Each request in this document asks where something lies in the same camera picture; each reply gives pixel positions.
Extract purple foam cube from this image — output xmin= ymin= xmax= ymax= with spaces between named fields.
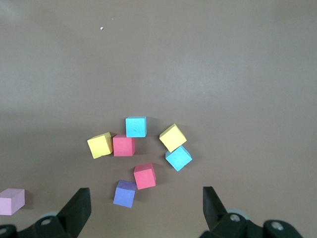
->
xmin=113 ymin=179 xmax=137 ymax=208

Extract red foam cube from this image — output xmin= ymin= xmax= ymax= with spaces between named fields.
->
xmin=133 ymin=162 xmax=157 ymax=190
xmin=112 ymin=134 xmax=136 ymax=157

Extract cyan foam cube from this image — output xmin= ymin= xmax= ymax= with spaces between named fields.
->
xmin=125 ymin=116 xmax=147 ymax=138
xmin=165 ymin=145 xmax=193 ymax=172

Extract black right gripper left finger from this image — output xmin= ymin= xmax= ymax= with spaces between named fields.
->
xmin=0 ymin=187 xmax=92 ymax=238

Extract pink foam cube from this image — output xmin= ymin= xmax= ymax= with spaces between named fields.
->
xmin=0 ymin=188 xmax=26 ymax=216

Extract yellow foam cube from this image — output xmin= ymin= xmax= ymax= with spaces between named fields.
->
xmin=158 ymin=123 xmax=187 ymax=153
xmin=87 ymin=132 xmax=114 ymax=160

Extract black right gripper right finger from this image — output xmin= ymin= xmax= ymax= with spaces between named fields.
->
xmin=200 ymin=186 xmax=304 ymax=238

